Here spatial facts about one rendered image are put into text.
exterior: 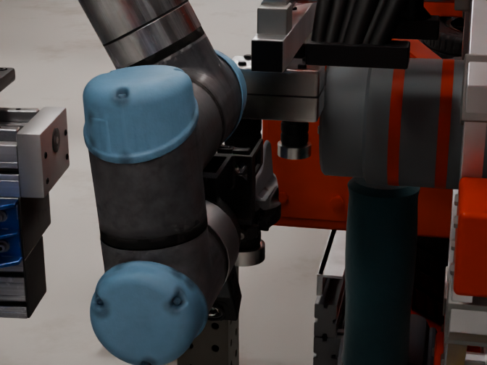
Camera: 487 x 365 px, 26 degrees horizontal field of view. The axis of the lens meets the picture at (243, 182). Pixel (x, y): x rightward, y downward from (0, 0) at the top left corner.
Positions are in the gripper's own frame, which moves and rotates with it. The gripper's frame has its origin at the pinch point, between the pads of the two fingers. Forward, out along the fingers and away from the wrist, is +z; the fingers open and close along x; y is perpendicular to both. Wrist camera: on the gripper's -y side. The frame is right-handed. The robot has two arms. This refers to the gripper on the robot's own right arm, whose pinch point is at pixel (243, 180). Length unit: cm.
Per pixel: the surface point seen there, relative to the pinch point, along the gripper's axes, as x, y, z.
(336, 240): 0, -44, 92
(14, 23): 228, -83, 469
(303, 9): -4.0, 15.0, 11.0
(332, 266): -1, -44, 79
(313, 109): -7.1, 8.3, -2.5
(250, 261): -1.1, -7.7, -1.9
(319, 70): -7.4, 11.7, -1.4
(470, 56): -20.7, 15.1, -8.3
